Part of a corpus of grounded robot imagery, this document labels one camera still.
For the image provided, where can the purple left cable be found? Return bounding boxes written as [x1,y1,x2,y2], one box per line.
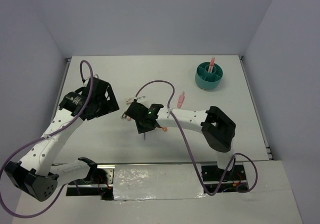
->
[0,60,97,219]

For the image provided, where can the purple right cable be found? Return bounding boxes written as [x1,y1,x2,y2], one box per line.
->
[134,80,259,197]

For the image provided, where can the silver foil cover plate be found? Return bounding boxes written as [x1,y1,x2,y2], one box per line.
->
[113,164,206,201]

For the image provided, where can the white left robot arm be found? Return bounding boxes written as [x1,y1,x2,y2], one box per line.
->
[4,78,119,202]

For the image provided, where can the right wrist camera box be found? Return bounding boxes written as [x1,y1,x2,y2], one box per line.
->
[136,96,148,105]

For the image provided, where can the metal base rail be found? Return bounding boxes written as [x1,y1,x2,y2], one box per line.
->
[66,164,249,201]

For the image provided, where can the purple cable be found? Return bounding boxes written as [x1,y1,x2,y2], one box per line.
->
[134,80,259,197]
[0,60,97,219]

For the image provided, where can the teal round pen holder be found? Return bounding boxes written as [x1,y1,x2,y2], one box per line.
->
[195,62,223,91]

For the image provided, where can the white staple box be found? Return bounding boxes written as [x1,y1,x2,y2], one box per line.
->
[125,97,137,105]

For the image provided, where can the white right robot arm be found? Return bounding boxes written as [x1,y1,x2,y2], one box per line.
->
[125,102,236,180]

